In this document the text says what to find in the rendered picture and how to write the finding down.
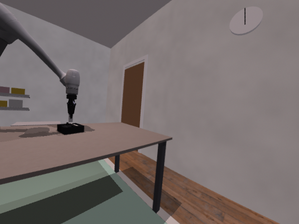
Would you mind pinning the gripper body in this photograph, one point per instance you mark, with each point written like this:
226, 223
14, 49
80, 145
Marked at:
71, 98

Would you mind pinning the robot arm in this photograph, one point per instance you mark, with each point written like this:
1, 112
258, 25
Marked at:
11, 29

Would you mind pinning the black lighting desk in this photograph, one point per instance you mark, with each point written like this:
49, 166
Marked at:
70, 128

